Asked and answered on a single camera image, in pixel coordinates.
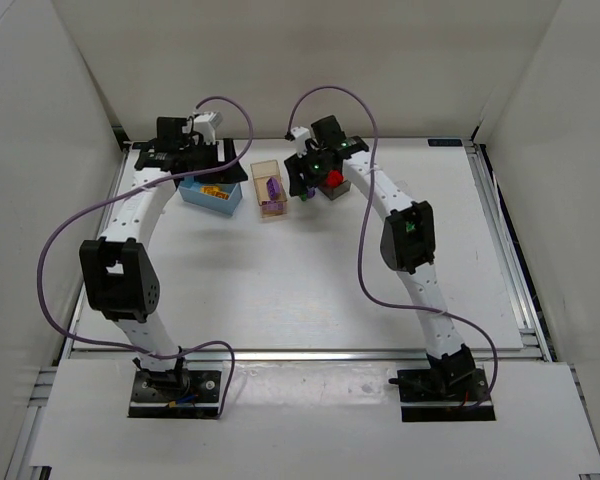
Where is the yellow curved lego brick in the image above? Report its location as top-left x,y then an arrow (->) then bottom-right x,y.
200,185 -> 230,200

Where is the purple lego brick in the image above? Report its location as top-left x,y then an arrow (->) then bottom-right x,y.
265,177 -> 282,200

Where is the red round lego piece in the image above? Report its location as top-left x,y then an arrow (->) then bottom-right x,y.
324,170 -> 344,189

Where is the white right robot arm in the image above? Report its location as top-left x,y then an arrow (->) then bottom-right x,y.
284,115 -> 476,398

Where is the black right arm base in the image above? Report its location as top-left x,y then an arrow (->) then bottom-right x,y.
388,368 -> 496,423

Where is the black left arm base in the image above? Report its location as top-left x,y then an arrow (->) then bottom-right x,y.
127,366 -> 222,420

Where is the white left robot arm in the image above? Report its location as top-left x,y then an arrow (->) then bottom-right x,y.
79,111 -> 222,390

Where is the blue rectangular container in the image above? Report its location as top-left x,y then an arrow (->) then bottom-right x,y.
178,178 -> 243,216

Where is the grey transparent container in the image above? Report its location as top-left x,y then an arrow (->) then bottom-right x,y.
319,179 -> 351,201

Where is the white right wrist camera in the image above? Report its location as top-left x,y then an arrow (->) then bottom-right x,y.
285,127 -> 312,156

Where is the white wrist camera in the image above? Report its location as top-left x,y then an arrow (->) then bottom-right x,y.
285,127 -> 312,156
192,111 -> 223,144

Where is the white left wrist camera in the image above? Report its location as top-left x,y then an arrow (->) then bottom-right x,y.
192,111 -> 223,144

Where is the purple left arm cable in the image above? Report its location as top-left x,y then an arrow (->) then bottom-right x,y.
37,96 -> 255,419

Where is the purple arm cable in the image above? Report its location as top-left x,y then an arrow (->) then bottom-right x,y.
284,85 -> 499,411
37,96 -> 255,419

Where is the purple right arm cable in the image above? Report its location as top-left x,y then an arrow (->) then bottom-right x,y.
284,85 -> 499,411

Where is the aluminium table edge rail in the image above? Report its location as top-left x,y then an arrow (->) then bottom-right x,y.
68,346 -> 543,362

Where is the right aluminium frame rail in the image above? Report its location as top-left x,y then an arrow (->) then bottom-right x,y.
464,142 -> 554,362

